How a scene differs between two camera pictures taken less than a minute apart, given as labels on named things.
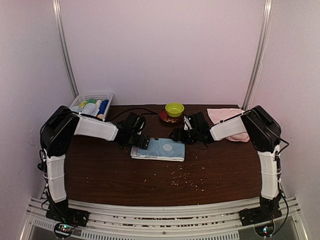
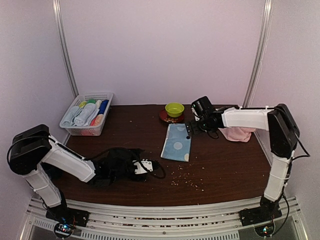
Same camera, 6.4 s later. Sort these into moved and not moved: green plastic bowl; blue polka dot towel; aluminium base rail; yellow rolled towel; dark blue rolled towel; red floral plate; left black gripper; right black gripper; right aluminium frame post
Moved: right black gripper; left black gripper; blue polka dot towel
Not moved: aluminium base rail; yellow rolled towel; red floral plate; right aluminium frame post; dark blue rolled towel; green plastic bowl
